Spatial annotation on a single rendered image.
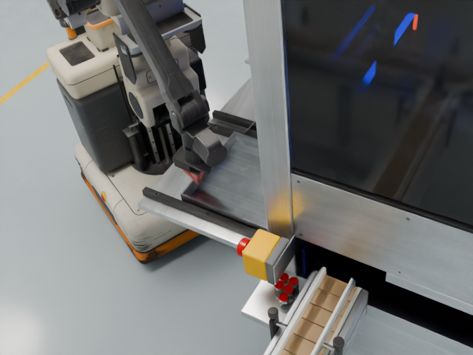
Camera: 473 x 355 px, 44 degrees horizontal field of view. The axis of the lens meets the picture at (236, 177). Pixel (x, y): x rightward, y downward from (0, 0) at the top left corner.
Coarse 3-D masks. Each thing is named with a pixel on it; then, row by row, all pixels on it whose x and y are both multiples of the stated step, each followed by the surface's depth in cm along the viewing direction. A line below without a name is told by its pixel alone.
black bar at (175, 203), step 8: (144, 192) 149; (152, 192) 148; (160, 192) 148; (160, 200) 148; (168, 200) 146; (176, 200) 146; (184, 208) 144; (192, 208) 143; (200, 208) 143; (200, 216) 143; (208, 216) 141; (216, 216) 141; (216, 224) 141; (224, 224) 139; (232, 224) 138; (240, 224) 138; (240, 232) 138; (248, 232) 136
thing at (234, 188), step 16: (224, 144) 156; (240, 144) 160; (256, 144) 158; (224, 160) 157; (240, 160) 156; (256, 160) 155; (208, 176) 153; (224, 176) 152; (240, 176) 152; (256, 176) 151; (192, 192) 149; (208, 192) 149; (224, 192) 148; (240, 192) 148; (256, 192) 147; (208, 208) 142; (224, 208) 144; (240, 208) 144; (256, 208) 143; (256, 224) 136
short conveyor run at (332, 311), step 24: (312, 288) 115; (336, 288) 119; (360, 288) 119; (288, 312) 116; (312, 312) 116; (336, 312) 111; (360, 312) 118; (288, 336) 109; (312, 336) 112; (336, 336) 112
